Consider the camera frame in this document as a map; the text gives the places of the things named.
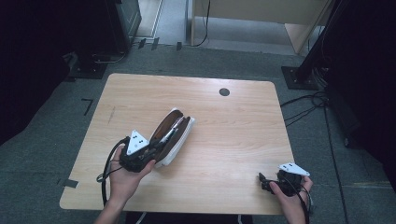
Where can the grey tape patch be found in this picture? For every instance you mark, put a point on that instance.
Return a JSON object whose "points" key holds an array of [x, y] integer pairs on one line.
{"points": [[69, 183]]}

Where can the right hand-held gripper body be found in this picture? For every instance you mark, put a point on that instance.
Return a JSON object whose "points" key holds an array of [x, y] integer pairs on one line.
{"points": [[291, 182]]}

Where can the black equipment cabinet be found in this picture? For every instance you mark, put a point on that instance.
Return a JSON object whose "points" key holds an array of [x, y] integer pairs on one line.
{"points": [[123, 25]]}

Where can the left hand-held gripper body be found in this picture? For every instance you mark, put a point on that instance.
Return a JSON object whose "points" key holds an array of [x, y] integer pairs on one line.
{"points": [[135, 155]]}

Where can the light wooden desk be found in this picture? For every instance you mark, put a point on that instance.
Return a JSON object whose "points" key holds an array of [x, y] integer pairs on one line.
{"points": [[264, 12]]}

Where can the person's right hand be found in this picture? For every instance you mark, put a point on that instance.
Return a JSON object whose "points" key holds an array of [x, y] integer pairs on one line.
{"points": [[291, 205]]}

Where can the black stand base plate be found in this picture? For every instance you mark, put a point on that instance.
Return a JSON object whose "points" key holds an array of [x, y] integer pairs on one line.
{"points": [[88, 70]]}

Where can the black tape strip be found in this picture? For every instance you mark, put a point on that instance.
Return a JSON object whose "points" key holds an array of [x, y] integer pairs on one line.
{"points": [[179, 46], [142, 43], [155, 43]]}

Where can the person's left hand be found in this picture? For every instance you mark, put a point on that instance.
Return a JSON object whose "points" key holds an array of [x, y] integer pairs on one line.
{"points": [[126, 180]]}

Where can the black round table grommet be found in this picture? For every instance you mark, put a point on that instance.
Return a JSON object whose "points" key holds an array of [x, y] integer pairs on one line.
{"points": [[224, 92]]}

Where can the black metal stand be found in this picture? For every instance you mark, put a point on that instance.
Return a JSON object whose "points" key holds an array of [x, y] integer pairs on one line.
{"points": [[306, 68]]}

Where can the white pencil case brown lining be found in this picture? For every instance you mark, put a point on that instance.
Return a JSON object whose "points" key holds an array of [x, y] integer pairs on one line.
{"points": [[176, 140]]}

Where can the dark curtain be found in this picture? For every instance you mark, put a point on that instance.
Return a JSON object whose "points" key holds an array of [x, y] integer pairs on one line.
{"points": [[367, 77], [28, 62]]}

